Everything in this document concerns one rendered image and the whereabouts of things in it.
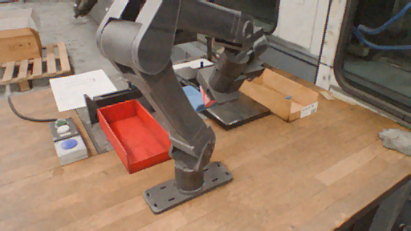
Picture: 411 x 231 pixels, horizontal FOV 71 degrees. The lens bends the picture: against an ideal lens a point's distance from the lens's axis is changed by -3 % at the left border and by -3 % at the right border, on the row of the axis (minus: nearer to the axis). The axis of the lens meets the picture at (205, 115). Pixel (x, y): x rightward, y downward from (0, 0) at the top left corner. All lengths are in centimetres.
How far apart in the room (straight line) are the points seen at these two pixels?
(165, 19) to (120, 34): 6
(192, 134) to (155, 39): 22
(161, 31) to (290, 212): 44
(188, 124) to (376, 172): 49
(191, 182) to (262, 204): 16
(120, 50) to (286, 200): 46
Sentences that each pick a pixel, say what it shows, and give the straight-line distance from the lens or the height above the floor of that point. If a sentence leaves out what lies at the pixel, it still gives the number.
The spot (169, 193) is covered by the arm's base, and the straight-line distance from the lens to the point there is 66.
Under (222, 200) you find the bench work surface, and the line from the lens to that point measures 66.
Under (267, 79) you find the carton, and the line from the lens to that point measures 113.
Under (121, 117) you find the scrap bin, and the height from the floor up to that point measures 91.
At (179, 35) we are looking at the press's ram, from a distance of 92.
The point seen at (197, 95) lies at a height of 99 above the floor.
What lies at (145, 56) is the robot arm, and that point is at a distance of 40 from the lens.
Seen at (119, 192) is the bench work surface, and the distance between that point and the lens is 70.
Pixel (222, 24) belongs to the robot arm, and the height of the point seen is 125.
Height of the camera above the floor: 138
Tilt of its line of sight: 31 degrees down
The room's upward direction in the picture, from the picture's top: straight up
